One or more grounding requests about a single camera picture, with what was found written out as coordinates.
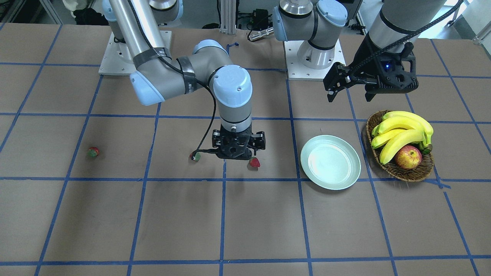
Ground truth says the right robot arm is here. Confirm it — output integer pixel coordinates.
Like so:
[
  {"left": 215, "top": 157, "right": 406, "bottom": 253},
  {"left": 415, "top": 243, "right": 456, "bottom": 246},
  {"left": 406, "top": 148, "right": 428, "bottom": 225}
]
[{"left": 102, "top": 0, "right": 265, "bottom": 161}]

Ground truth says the aluminium frame post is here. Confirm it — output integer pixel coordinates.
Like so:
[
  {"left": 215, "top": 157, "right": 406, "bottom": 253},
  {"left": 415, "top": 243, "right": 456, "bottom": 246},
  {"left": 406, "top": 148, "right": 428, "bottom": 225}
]
[{"left": 218, "top": 0, "right": 237, "bottom": 36}]

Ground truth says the light green plate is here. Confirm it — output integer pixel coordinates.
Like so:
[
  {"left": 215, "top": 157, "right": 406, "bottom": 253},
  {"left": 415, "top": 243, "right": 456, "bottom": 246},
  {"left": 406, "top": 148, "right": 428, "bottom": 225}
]
[{"left": 300, "top": 135, "right": 361, "bottom": 191}]

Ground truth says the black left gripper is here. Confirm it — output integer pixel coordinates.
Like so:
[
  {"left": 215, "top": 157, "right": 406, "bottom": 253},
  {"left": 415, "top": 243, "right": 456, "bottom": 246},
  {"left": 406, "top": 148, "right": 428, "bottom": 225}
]
[{"left": 323, "top": 36, "right": 419, "bottom": 102}]

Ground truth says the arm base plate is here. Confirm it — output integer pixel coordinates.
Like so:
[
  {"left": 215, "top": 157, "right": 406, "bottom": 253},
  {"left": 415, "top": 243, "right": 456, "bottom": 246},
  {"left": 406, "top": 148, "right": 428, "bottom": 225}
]
[
  {"left": 283, "top": 40, "right": 346, "bottom": 81},
  {"left": 99, "top": 31, "right": 172, "bottom": 76}
]

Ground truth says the red strawberry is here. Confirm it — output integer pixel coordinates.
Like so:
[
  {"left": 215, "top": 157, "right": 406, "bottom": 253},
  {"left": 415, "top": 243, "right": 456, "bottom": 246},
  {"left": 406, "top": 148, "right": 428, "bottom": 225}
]
[
  {"left": 249, "top": 157, "right": 261, "bottom": 168},
  {"left": 189, "top": 151, "right": 201, "bottom": 162},
  {"left": 87, "top": 146, "right": 100, "bottom": 158}
]

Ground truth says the red apple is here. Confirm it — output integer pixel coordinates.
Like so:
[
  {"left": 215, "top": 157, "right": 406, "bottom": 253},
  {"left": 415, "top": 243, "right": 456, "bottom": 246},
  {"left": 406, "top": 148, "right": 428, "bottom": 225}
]
[{"left": 394, "top": 145, "right": 423, "bottom": 169}]

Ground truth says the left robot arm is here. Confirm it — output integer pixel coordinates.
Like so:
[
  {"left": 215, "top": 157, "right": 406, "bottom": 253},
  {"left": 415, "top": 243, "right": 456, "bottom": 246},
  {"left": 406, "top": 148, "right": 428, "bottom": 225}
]
[{"left": 272, "top": 0, "right": 444, "bottom": 102}]

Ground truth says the woven wicker basket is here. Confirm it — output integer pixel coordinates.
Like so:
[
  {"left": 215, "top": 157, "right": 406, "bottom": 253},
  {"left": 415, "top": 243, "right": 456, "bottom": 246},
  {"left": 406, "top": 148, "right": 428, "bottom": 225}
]
[{"left": 361, "top": 110, "right": 435, "bottom": 182}]

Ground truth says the yellow banana bunch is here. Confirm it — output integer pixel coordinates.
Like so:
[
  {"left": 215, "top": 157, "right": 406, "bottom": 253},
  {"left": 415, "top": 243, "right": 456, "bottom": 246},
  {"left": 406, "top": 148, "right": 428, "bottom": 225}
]
[{"left": 371, "top": 111, "right": 434, "bottom": 164}]

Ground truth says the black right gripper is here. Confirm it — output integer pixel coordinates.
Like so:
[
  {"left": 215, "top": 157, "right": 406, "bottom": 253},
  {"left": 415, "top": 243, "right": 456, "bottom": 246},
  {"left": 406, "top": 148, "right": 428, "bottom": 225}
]
[{"left": 195, "top": 128, "right": 265, "bottom": 164}]

